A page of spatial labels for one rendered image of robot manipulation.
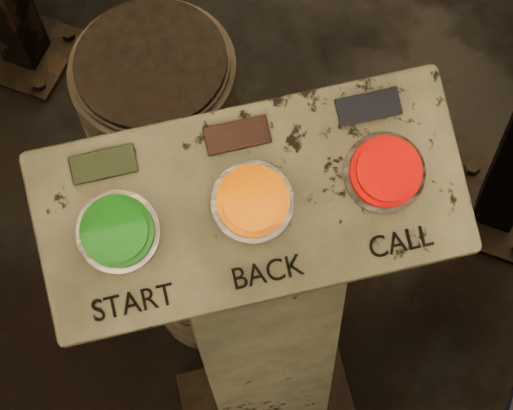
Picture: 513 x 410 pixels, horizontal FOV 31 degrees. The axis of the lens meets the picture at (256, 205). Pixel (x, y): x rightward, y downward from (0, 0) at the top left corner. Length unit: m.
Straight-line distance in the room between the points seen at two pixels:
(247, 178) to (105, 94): 0.18
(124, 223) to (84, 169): 0.04
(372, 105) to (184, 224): 0.12
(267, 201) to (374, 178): 0.06
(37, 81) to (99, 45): 0.62
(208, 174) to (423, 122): 0.12
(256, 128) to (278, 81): 0.74
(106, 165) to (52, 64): 0.80
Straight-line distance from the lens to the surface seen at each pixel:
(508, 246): 1.17
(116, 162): 0.52
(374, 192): 0.51
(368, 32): 1.31
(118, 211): 0.50
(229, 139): 0.51
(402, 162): 0.51
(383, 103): 0.53
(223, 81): 0.65
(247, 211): 0.50
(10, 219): 1.22
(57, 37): 1.33
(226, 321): 0.58
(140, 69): 0.66
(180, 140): 0.52
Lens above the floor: 1.06
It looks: 65 degrees down
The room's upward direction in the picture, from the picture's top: 5 degrees counter-clockwise
